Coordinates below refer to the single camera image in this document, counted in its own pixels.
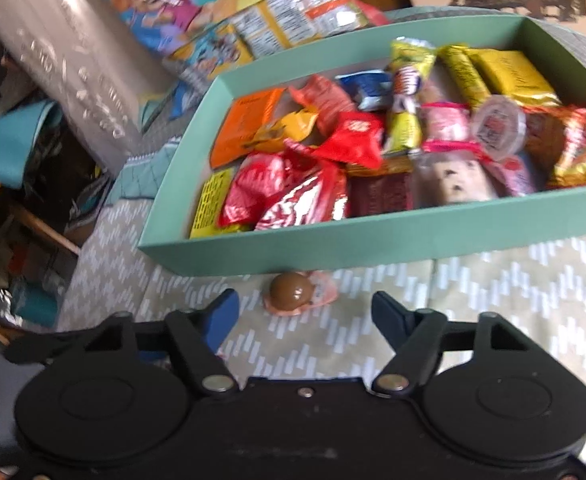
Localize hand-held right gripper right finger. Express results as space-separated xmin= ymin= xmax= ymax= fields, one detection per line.
xmin=371 ymin=290 xmax=540 ymax=398

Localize wooden chair frame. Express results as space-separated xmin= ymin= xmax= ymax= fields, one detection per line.
xmin=0 ymin=179 xmax=82 ymax=257

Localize green cardboard box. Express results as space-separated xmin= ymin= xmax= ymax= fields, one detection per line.
xmin=138 ymin=7 xmax=586 ymax=277

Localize beige cake packet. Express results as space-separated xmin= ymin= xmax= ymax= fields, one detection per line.
xmin=412 ymin=154 xmax=500 ymax=209

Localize purple ended sausage packet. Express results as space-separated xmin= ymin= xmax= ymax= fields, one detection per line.
xmin=392 ymin=66 xmax=427 ymax=111

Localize clear jelly cup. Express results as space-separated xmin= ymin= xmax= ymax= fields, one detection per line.
xmin=470 ymin=94 xmax=527 ymax=162

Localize yellow green long packet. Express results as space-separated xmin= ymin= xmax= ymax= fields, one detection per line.
xmin=385 ymin=37 xmax=437 ymax=157

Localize striped red orange snack packet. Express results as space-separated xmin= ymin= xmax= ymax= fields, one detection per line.
xmin=522 ymin=104 xmax=586 ymax=192

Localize yellow cartoon snack packet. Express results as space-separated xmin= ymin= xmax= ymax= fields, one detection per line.
xmin=252 ymin=109 xmax=320 ymax=154

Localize pink snack packet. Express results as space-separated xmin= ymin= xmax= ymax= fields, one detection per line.
xmin=419 ymin=102 xmax=475 ymax=144
xmin=487 ymin=154 xmax=540 ymax=197

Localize teal cloth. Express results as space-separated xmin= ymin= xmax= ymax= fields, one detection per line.
xmin=0 ymin=101 xmax=62 ymax=192

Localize silver patterned bag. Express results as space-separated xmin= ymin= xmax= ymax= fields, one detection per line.
xmin=0 ymin=0 xmax=176 ymax=173

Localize dark red snack packet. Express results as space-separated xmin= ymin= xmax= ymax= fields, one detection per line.
xmin=347 ymin=171 xmax=415 ymax=219

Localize large yellow snack packet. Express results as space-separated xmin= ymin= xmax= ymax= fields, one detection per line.
xmin=467 ymin=49 xmax=562 ymax=109

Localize blue white snack packet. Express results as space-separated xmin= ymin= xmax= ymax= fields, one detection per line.
xmin=335 ymin=70 xmax=395 ymax=112

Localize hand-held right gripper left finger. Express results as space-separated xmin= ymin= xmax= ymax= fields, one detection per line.
xmin=85 ymin=288 xmax=240 ymax=401

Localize chocolate ball candy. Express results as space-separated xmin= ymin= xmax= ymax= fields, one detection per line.
xmin=264 ymin=269 xmax=337 ymax=317

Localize shiny red snack packet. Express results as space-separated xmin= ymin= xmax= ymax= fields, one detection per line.
xmin=255 ymin=164 xmax=350 ymax=232
xmin=217 ymin=152 xmax=295 ymax=229

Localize narrow yellow snack packet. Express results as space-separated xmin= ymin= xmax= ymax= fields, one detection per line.
xmin=437 ymin=44 xmax=492 ymax=112

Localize clear packet yellow label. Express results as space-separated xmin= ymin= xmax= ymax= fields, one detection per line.
xmin=188 ymin=167 xmax=255 ymax=239

